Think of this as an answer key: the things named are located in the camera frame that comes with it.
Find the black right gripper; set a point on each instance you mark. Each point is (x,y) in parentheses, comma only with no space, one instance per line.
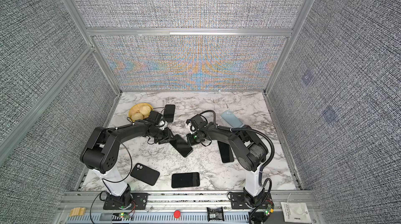
(189,136)

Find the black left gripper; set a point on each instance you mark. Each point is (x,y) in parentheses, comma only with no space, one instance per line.
(167,137)

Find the black phone case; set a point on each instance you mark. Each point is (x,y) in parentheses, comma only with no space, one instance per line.
(181,146)
(145,174)
(169,112)

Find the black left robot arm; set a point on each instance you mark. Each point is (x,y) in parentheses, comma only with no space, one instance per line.
(100,154)

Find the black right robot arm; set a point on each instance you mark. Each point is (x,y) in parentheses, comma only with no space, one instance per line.
(253,150)

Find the light blue phone case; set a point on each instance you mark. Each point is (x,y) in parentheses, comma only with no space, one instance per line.
(229,117)

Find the black phone right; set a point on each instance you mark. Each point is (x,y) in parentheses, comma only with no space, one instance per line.
(225,152)

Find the black phone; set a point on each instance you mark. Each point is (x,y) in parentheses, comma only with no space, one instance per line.
(181,180)
(225,152)

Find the black phone front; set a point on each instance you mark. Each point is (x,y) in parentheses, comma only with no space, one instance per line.
(181,180)

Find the right steamed bun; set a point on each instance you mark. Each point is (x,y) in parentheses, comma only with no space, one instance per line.
(145,109)

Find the steamed bun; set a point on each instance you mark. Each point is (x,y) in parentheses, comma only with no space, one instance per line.
(136,116)
(145,109)

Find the left steamed bun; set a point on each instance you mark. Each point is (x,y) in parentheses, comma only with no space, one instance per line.
(136,116)

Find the yellow bamboo steamer basket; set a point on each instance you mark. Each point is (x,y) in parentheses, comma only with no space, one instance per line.
(135,109)

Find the red emergency button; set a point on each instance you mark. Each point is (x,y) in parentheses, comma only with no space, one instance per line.
(177,214)

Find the small black electronics box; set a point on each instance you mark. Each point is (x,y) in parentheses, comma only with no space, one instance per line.
(215,214)

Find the wooden clips stack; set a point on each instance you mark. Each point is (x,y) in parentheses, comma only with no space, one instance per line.
(78,211)

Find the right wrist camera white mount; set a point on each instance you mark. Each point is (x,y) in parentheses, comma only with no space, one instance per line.
(190,126)

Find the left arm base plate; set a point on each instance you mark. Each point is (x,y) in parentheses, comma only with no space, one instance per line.
(125,202)

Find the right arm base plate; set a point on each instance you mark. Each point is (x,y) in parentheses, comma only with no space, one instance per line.
(244,200)

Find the aluminium front rail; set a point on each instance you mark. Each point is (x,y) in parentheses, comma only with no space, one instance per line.
(160,208)

